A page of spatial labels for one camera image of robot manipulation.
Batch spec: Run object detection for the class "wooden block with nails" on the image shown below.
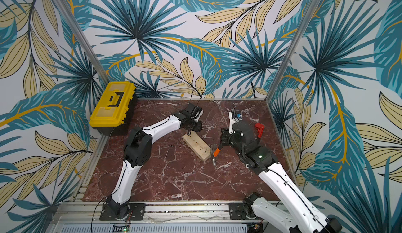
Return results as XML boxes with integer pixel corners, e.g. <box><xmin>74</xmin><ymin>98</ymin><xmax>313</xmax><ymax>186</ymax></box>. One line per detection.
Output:
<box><xmin>182</xmin><ymin>131</ymin><xmax>211</xmax><ymax>162</ymax></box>

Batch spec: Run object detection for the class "claw hammer orange black handle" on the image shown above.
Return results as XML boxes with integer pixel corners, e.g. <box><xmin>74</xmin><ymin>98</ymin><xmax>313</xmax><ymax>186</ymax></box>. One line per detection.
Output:
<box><xmin>211</xmin><ymin>144</ymin><xmax>221</xmax><ymax>166</ymax></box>

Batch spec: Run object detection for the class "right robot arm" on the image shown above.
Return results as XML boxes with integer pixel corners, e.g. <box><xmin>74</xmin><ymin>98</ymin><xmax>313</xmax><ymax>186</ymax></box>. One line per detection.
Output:
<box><xmin>219</xmin><ymin>120</ymin><xmax>342</xmax><ymax>233</ymax></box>

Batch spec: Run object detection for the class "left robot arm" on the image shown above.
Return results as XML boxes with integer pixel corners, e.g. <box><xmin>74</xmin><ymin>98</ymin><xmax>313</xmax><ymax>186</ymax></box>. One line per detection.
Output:
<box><xmin>102</xmin><ymin>103</ymin><xmax>203</xmax><ymax>220</ymax></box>

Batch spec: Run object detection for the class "yellow black toolbox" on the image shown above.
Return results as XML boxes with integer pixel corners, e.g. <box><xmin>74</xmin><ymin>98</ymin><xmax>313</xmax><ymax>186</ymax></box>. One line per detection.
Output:
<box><xmin>90</xmin><ymin>81</ymin><xmax>137</xmax><ymax>136</ymax></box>

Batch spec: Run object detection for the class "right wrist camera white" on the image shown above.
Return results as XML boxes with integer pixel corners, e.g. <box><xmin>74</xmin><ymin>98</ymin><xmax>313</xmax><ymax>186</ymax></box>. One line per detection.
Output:
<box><xmin>228</xmin><ymin>110</ymin><xmax>242</xmax><ymax>135</ymax></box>

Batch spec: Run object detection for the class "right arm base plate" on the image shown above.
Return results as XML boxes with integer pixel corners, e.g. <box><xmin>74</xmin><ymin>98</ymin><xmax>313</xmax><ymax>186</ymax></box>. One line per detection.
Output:
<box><xmin>228</xmin><ymin>202</ymin><xmax>261</xmax><ymax>220</ymax></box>

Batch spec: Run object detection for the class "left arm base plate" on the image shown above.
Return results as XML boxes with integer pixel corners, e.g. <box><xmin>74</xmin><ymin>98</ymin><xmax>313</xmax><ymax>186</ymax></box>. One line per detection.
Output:
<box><xmin>99</xmin><ymin>203</ymin><xmax>146</xmax><ymax>221</ymax></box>

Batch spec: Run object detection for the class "aluminium front rail frame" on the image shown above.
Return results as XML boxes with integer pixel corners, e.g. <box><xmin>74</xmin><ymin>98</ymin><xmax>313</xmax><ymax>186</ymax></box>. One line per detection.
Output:
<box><xmin>45</xmin><ymin>201</ymin><xmax>322</xmax><ymax>233</ymax></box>

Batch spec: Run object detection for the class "right aluminium corner post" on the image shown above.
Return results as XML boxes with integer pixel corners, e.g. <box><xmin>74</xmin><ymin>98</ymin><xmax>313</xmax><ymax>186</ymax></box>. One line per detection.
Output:
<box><xmin>266</xmin><ymin>0</ymin><xmax>320</xmax><ymax>104</ymax></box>

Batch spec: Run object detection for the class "aluminium corner post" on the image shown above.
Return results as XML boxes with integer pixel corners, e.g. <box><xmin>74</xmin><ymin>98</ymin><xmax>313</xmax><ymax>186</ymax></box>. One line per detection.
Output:
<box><xmin>52</xmin><ymin>0</ymin><xmax>110</xmax><ymax>85</ymax></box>
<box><xmin>266</xmin><ymin>0</ymin><xmax>320</xmax><ymax>104</ymax></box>

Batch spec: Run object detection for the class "left aluminium corner post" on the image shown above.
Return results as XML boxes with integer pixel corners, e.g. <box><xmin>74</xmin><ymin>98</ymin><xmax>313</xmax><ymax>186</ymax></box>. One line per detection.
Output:
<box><xmin>52</xmin><ymin>0</ymin><xmax>110</xmax><ymax>85</ymax></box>

